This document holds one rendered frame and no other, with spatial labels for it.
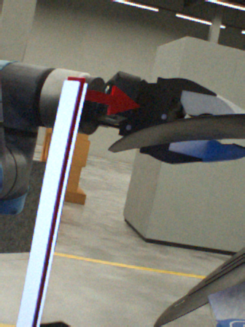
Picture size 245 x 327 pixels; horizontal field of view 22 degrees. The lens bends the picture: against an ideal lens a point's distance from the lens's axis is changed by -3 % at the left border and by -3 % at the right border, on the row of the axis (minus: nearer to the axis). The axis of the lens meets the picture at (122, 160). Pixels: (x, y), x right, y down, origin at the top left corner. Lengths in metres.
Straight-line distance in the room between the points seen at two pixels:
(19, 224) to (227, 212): 4.59
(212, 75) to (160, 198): 1.42
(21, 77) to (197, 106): 0.22
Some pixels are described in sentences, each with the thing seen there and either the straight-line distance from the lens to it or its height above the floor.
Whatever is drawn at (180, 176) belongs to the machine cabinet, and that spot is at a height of 0.77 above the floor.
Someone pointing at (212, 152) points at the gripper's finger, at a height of 1.15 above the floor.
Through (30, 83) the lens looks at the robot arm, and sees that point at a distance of 0.78.
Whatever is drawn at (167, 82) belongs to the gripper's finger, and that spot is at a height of 1.22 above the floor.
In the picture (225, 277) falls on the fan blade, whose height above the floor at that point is 1.00.
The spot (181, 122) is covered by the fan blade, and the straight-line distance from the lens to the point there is 0.53.
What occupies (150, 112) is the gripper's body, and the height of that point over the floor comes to 1.18.
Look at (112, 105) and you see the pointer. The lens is 0.52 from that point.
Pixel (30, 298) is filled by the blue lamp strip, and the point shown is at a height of 1.01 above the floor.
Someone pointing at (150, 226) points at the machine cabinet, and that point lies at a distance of 6.83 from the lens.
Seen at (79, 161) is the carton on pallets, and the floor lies 0.57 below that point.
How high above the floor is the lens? 1.16
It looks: 3 degrees down
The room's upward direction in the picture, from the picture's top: 12 degrees clockwise
